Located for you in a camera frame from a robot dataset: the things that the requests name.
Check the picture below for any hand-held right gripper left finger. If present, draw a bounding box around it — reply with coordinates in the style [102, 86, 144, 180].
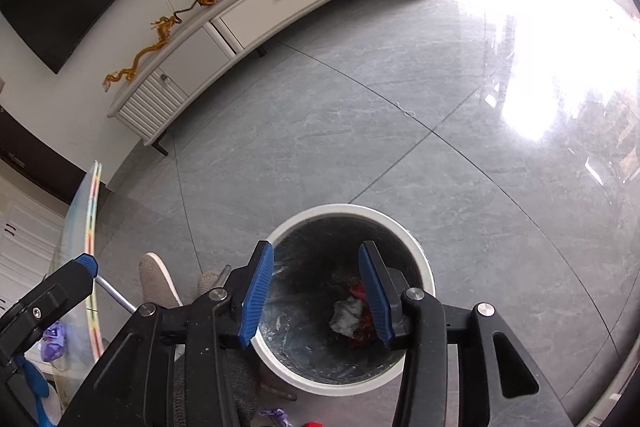
[60, 239, 276, 427]

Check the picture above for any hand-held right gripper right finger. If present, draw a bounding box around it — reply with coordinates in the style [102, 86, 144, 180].
[358, 240, 574, 427]

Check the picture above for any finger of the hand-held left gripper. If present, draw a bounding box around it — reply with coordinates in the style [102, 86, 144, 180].
[15, 354, 52, 414]
[0, 255, 99, 360]

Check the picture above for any white round trash bin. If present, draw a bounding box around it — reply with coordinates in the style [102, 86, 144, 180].
[248, 203, 437, 397]

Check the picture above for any red wrapper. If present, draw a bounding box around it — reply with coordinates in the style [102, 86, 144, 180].
[346, 277, 385, 348]

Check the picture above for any crumpled white paper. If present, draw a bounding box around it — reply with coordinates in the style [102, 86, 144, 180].
[328, 298, 366, 337]

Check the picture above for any beige slipper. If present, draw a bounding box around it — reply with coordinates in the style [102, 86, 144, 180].
[196, 269, 224, 299]
[138, 253, 184, 308]

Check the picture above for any table with landscape print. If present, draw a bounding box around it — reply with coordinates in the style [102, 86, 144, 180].
[47, 161, 137, 427]

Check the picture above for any grey trouser leg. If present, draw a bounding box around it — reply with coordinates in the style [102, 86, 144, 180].
[172, 347, 261, 427]

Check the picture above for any dark brown door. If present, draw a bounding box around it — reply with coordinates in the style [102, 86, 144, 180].
[0, 104, 86, 206]

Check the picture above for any small purple wrapper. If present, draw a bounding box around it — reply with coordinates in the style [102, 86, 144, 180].
[257, 408, 292, 427]

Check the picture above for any golden dragon figurine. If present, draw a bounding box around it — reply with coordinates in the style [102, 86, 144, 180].
[103, 14, 181, 94]

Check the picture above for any white television cabinet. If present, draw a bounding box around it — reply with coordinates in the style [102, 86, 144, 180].
[107, 0, 406, 156]

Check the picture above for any white wall cupboard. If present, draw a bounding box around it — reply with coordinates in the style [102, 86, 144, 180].
[0, 157, 68, 308]

